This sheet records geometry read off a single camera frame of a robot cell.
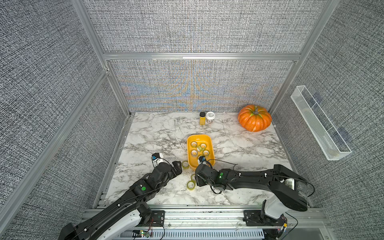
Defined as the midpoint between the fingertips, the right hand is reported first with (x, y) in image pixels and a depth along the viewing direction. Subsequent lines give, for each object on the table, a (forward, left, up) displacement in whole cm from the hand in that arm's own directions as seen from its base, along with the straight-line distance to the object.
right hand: (197, 173), depth 85 cm
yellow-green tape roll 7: (-5, +3, -3) cm, 7 cm away
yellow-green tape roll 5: (+7, +7, -3) cm, 10 cm away
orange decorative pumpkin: (+35, -39, +7) cm, 53 cm away
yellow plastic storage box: (+23, -8, +1) cm, 24 cm away
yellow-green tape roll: (+21, +1, -3) cm, 22 cm away
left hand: (+1, +10, +9) cm, 13 cm away
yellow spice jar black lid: (+40, -5, +2) cm, 40 cm away
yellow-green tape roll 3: (+15, -6, -4) cm, 17 cm away
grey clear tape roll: (+15, +1, -3) cm, 15 cm away
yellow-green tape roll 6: (-2, +3, -2) cm, 5 cm away
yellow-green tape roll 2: (+21, -5, -4) cm, 22 cm away
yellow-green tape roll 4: (+17, -2, -2) cm, 18 cm away
